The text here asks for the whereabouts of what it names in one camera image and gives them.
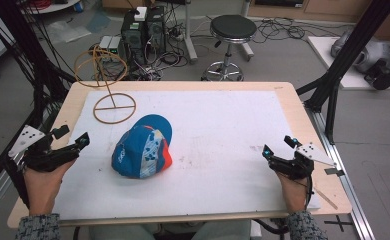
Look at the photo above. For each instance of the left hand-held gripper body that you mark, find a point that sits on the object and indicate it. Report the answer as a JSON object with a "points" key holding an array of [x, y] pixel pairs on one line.
{"points": [[46, 156]]}

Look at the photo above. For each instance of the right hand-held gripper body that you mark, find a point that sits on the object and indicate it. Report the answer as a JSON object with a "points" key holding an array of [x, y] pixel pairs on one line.
{"points": [[294, 168]]}

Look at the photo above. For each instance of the person's right hand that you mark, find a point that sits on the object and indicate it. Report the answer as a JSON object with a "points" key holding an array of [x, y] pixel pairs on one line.
{"points": [[294, 195]]}

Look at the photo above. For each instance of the person's left hand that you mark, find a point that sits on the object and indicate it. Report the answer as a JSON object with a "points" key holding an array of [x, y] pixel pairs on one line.
{"points": [[43, 190]]}

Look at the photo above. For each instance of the black tape piece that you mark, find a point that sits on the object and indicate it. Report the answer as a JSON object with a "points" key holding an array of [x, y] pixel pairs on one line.
{"points": [[333, 171]]}

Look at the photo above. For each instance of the thin wooden stick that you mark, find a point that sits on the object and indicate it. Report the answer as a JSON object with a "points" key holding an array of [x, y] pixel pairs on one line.
{"points": [[326, 198]]}

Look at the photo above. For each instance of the wooden hat stand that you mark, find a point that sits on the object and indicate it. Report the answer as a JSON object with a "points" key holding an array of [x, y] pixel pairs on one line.
{"points": [[114, 107]]}

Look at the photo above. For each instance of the white table mat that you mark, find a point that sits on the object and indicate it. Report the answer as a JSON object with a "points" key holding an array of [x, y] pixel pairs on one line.
{"points": [[216, 150]]}

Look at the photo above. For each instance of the blue patterned cap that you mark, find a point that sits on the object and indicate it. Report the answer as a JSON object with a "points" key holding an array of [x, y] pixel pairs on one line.
{"points": [[139, 150]]}

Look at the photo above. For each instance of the white floor board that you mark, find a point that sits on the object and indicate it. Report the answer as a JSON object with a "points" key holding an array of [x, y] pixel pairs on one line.
{"points": [[326, 56]]}

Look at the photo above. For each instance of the white network box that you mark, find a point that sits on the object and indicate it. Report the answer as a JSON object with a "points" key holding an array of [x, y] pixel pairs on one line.
{"points": [[109, 44]]}

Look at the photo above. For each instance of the black computer tower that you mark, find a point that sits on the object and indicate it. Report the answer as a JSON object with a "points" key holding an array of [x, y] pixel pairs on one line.
{"points": [[133, 36], [155, 30]]}

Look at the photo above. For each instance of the grey robot device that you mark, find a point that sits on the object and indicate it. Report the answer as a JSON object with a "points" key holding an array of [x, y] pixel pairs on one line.
{"points": [[373, 56]]}

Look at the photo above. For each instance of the blue tape roll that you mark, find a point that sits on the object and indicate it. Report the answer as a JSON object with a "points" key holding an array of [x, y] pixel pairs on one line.
{"points": [[79, 6]]}

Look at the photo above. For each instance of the black round stool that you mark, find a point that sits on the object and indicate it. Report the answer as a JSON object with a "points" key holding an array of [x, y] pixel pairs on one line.
{"points": [[233, 28]]}

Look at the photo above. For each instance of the aluminium rail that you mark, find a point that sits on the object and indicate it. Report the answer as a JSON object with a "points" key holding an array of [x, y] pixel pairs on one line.
{"points": [[343, 173]]}

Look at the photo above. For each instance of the black metal frame stand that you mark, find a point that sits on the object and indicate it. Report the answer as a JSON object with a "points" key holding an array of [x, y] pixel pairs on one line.
{"points": [[23, 50], [343, 60]]}

